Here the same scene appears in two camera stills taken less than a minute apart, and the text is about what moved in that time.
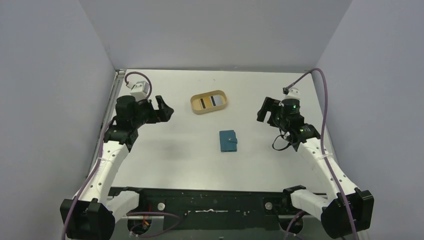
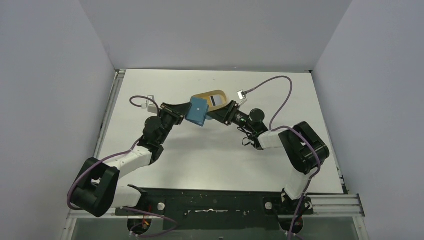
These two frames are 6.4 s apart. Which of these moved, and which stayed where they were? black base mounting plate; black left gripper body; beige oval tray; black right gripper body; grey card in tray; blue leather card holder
Moved: black right gripper body; blue leather card holder; black left gripper body
Stayed: beige oval tray; black base mounting plate; grey card in tray
